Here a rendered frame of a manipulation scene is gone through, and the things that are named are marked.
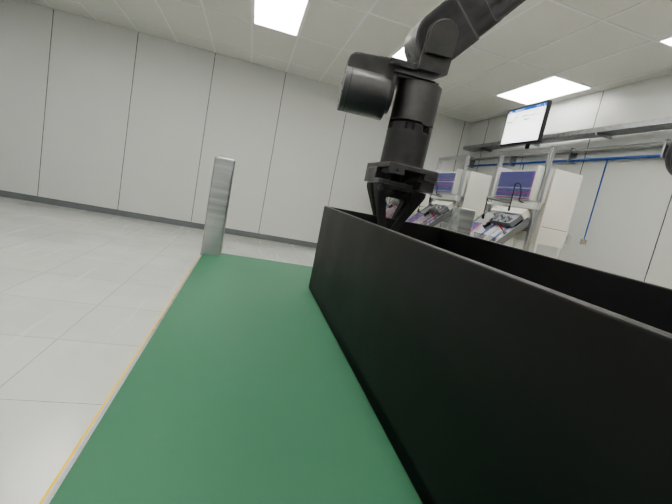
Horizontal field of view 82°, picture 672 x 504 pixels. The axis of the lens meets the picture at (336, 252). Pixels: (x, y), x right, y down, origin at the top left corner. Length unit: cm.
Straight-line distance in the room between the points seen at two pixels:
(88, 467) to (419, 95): 46
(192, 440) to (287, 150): 718
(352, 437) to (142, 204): 737
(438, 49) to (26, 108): 781
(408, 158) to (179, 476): 41
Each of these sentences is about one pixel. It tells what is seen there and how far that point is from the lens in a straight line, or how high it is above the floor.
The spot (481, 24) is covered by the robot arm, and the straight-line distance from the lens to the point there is 54.
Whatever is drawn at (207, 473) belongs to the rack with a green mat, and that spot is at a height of 95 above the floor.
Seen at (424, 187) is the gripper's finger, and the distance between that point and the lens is 49.
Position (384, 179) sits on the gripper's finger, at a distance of 49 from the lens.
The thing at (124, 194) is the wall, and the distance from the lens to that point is 760.
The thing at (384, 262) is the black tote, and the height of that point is 104.
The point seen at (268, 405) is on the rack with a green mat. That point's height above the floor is 95.
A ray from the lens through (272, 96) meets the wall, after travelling 745.
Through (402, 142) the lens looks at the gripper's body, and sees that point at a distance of 51.
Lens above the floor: 108
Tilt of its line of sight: 8 degrees down
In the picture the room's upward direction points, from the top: 11 degrees clockwise
